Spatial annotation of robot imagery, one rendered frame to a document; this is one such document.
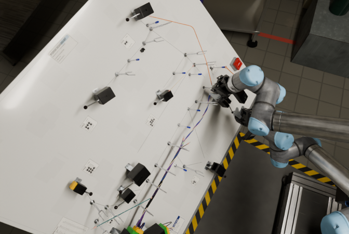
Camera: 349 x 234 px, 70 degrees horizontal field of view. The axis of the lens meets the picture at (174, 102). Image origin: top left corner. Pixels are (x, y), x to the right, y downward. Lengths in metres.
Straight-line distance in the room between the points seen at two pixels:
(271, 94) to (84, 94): 0.69
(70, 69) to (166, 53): 0.42
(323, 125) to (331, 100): 1.94
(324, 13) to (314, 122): 1.94
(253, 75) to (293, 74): 1.91
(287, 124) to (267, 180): 1.51
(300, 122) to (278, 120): 0.07
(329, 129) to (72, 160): 0.87
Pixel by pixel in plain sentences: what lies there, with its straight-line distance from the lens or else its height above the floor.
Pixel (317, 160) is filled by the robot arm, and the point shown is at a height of 1.24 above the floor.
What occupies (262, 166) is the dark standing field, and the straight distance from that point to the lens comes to 2.40.
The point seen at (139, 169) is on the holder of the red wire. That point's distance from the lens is 1.00.
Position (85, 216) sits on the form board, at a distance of 1.10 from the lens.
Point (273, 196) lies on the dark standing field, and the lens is 2.39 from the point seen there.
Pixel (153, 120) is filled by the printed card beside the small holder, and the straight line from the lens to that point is 1.11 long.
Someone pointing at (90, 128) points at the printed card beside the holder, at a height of 1.41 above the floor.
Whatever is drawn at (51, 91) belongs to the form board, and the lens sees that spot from 0.95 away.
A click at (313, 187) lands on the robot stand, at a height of 0.23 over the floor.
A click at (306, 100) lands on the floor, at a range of 2.74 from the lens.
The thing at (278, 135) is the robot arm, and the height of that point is 1.27.
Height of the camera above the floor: 2.28
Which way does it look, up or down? 66 degrees down
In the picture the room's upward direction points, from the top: 10 degrees counter-clockwise
